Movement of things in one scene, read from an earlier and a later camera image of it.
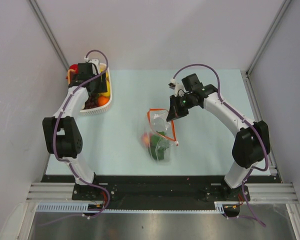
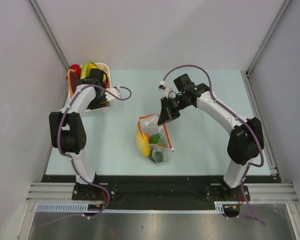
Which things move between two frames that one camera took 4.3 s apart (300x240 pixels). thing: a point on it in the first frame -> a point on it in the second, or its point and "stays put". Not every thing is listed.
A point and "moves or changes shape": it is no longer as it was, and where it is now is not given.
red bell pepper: [74, 66] stays put
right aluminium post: [285, 4] stays put
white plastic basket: [99, 109] stays put
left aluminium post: [47, 27] stays put
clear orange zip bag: [160, 136] moves or changes shape
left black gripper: [102, 86] -> [95, 105]
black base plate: [158, 192] stays put
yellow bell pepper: [105, 93] moves or changes shape
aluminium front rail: [64, 191] stays put
